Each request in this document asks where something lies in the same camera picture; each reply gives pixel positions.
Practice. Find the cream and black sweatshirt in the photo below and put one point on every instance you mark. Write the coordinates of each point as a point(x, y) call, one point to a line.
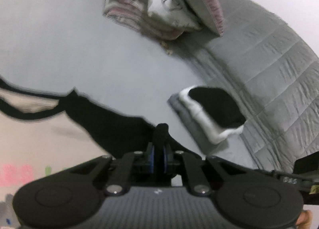
point(112, 129)

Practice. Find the grey bed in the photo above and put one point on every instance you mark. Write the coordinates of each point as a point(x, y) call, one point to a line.
point(62, 44)

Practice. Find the person's right hand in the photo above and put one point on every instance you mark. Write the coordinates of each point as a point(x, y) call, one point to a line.
point(305, 220)

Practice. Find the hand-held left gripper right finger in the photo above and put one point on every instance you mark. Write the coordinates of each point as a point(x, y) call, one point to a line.
point(166, 161)

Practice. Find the white flower-print pillow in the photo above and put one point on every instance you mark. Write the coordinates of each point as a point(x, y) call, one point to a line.
point(169, 7)

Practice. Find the folded white garment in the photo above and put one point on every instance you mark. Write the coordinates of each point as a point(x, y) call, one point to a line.
point(214, 134)

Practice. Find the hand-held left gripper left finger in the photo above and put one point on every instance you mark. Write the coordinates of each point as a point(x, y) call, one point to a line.
point(151, 161)

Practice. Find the grey quilted headboard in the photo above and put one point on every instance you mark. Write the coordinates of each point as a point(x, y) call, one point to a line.
point(269, 69)

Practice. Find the folded black garment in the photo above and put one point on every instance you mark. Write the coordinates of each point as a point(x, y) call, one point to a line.
point(216, 107)

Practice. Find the folded white and pink quilt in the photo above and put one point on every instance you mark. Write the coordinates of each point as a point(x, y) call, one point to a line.
point(129, 7)

